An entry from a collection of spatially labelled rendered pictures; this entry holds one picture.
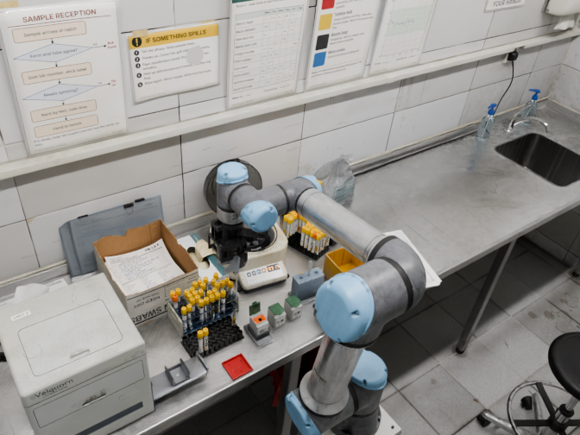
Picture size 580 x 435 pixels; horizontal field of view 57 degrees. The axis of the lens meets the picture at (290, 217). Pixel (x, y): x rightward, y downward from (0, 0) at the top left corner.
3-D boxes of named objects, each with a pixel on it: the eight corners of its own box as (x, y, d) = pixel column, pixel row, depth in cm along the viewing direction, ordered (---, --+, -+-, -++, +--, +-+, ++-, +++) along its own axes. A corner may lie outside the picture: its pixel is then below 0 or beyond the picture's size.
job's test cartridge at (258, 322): (256, 339, 163) (257, 326, 159) (249, 329, 166) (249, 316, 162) (267, 334, 165) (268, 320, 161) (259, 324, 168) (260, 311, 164)
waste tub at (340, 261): (343, 299, 181) (347, 278, 175) (321, 274, 190) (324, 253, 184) (373, 286, 188) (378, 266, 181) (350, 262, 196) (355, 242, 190)
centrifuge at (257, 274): (234, 298, 178) (234, 272, 170) (204, 242, 198) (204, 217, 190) (297, 279, 187) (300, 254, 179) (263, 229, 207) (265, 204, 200)
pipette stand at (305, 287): (298, 307, 177) (300, 286, 170) (287, 293, 181) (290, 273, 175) (323, 298, 181) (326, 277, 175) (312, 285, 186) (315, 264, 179)
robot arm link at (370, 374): (390, 401, 137) (400, 369, 129) (350, 426, 131) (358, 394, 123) (360, 368, 145) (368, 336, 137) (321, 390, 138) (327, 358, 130)
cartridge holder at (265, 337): (258, 348, 162) (259, 341, 160) (242, 328, 168) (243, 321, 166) (273, 341, 165) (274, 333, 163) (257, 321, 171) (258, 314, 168)
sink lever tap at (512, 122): (538, 149, 275) (548, 126, 267) (501, 129, 290) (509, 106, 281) (557, 141, 284) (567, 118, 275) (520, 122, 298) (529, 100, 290)
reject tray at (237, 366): (233, 381, 153) (233, 379, 152) (221, 364, 157) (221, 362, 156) (253, 370, 156) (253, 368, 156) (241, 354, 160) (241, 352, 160)
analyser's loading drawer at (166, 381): (140, 410, 141) (138, 399, 138) (130, 392, 145) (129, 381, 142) (209, 375, 151) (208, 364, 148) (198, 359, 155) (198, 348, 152)
